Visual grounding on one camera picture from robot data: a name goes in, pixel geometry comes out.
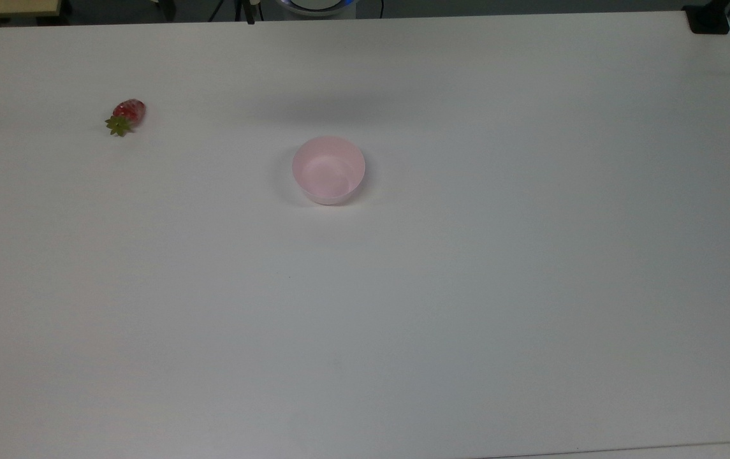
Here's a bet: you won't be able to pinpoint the black camera pole with clamp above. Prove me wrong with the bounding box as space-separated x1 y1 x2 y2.
233 0 261 26

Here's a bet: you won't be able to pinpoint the black table clamp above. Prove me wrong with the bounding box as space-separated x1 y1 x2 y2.
683 0 730 35

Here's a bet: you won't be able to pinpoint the pink plastic bowl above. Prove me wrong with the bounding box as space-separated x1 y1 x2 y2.
291 135 367 206

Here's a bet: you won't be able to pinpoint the red strawberry with green leaves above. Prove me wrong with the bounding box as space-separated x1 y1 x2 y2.
105 99 147 137

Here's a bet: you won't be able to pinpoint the light wooden table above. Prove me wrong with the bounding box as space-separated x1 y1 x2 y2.
0 0 62 19

